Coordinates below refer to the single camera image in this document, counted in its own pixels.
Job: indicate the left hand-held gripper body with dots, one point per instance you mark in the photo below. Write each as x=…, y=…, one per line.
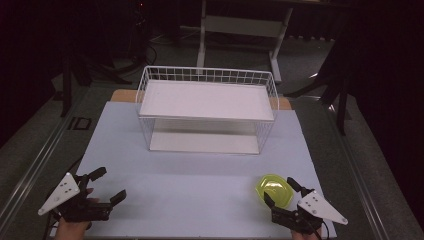
x=68, y=200

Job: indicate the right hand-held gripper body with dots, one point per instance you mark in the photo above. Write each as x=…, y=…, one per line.
x=308, y=210

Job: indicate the yellow-green plastic bowl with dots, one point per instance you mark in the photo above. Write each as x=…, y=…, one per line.
x=274, y=190

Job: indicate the person's left hand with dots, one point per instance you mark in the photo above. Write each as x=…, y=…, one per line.
x=76, y=223

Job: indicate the person's right hand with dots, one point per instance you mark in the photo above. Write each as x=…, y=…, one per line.
x=306, y=235

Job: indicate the black floor socket plate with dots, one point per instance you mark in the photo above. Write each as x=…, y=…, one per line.
x=80, y=123

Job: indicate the black tripod stand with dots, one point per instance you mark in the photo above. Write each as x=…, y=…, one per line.
x=83, y=66

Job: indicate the black stand legs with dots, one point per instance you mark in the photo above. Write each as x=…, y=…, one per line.
x=333, y=83

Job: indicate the white metal table frame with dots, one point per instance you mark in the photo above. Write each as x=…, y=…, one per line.
x=243, y=36

